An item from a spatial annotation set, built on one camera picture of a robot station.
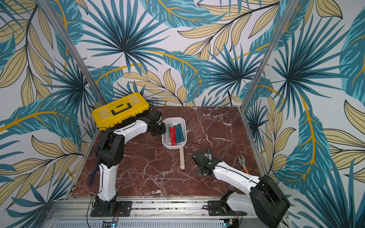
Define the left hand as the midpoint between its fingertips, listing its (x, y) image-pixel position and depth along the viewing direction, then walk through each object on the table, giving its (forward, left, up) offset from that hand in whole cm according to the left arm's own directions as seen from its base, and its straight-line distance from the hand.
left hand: (165, 132), depth 99 cm
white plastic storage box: (+9, -12, +1) cm, 15 cm away
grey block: (-2, -1, -1) cm, 2 cm away
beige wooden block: (-19, -12, -3) cm, 22 cm away
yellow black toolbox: (+7, +29, +13) cm, 33 cm away
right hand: (-25, -25, -4) cm, 36 cm away
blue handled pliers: (-29, +41, -4) cm, 50 cm away
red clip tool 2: (-37, -23, +19) cm, 48 cm away
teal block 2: (-4, -11, -2) cm, 12 cm away
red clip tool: (-3, -5, -1) cm, 6 cm away
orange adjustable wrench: (-19, -50, -4) cm, 54 cm away
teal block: (-2, -8, -1) cm, 9 cm away
